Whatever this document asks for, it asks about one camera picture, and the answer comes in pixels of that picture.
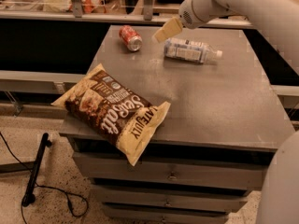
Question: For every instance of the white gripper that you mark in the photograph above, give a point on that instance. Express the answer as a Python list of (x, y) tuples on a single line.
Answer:
[(189, 15)]

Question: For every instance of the red coke can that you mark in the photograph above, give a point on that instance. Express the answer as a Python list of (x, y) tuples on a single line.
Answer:
[(130, 37)]

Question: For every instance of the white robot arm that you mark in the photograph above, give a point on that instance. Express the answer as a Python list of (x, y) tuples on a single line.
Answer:
[(278, 22)]

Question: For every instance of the brown sea salt chip bag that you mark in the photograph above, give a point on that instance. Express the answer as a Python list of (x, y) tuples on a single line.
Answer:
[(125, 119)]

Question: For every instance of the clear plastic water bottle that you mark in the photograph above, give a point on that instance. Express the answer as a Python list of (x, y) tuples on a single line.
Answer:
[(191, 51)]

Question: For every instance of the grey metal railing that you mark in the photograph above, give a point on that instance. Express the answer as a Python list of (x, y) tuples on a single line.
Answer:
[(114, 13)]

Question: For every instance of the grey drawer cabinet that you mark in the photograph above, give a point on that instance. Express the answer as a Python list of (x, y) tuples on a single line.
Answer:
[(226, 111)]

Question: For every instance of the top grey drawer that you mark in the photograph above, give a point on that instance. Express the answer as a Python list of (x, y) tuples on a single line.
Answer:
[(215, 174)]

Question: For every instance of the grey drawer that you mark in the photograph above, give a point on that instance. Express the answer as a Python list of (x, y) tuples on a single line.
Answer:
[(215, 174), (168, 198), (163, 215)]

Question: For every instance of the middle grey drawer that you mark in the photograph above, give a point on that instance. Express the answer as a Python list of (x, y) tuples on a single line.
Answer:
[(168, 198)]

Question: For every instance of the bottom grey drawer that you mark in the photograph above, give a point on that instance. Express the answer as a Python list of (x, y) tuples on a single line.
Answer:
[(163, 215)]

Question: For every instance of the black stand leg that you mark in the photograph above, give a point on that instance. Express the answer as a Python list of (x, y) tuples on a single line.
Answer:
[(29, 196)]

